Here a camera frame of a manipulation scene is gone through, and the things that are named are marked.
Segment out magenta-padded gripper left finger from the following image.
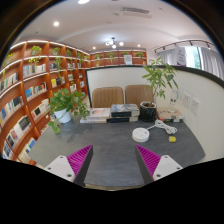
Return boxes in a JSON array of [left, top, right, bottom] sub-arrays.
[[43, 144, 94, 187]]

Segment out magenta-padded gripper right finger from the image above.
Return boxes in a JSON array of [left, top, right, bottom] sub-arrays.
[[134, 144, 183, 186]]

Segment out round white power strip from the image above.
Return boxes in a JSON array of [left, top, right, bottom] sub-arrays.
[[131, 127, 151, 144]]

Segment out dark book with red spine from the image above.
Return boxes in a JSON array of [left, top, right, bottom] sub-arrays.
[[159, 116, 184, 124]]

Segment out leafy plant in white pot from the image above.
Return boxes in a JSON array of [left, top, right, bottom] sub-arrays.
[[47, 87, 91, 135]]

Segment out beige hardcover book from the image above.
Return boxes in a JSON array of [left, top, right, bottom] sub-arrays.
[[156, 106, 185, 122]]

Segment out thin white book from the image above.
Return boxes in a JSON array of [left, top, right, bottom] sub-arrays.
[[79, 117, 108, 125]]

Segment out small tree in black pot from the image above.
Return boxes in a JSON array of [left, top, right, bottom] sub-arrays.
[[138, 56, 180, 123]]

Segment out thin dark blue book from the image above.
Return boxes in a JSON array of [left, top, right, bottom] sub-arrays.
[[109, 115, 139, 123]]

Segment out thick white book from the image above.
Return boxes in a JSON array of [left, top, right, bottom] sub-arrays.
[[84, 107, 111, 120]]

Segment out clear printed water bottle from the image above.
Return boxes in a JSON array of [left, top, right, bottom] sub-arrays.
[[168, 89, 180, 109]]

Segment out thick dark blue book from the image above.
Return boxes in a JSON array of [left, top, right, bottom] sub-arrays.
[[110, 103, 141, 118]]

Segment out tan upholstered chair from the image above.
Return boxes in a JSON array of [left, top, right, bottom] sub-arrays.
[[124, 84, 154, 107], [91, 86, 125, 109]]

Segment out orange wooden bookshelf unit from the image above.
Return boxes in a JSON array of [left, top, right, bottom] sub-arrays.
[[0, 39, 148, 166]]

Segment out white sign on partition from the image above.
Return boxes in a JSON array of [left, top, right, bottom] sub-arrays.
[[174, 45, 188, 67]]

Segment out white poster on shelf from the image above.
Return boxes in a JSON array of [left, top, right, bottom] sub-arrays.
[[123, 54, 134, 66]]

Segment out white window curtain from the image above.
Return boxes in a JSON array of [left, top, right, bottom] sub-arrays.
[[199, 46, 224, 72]]

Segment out multi-bulb ceiling lamp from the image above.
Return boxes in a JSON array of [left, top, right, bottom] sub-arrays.
[[104, 37, 125, 50]]

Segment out recessed ceiling lights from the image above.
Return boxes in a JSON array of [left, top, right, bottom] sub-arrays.
[[52, 0, 142, 50]]

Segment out ceiling air vent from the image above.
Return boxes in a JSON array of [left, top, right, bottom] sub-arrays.
[[120, 6, 150, 18]]

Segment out coiled white power cable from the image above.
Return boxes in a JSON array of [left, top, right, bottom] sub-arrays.
[[146, 119, 179, 135]]

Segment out white wall socket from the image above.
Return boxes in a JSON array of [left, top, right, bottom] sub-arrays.
[[181, 91, 192, 109], [189, 96, 201, 116]]

